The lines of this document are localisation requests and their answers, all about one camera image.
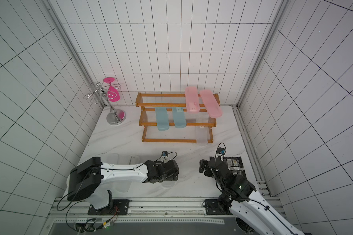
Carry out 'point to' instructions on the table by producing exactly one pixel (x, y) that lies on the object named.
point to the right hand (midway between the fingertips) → (202, 163)
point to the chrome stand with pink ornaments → (110, 93)
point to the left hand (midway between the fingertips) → (166, 175)
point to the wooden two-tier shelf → (147, 119)
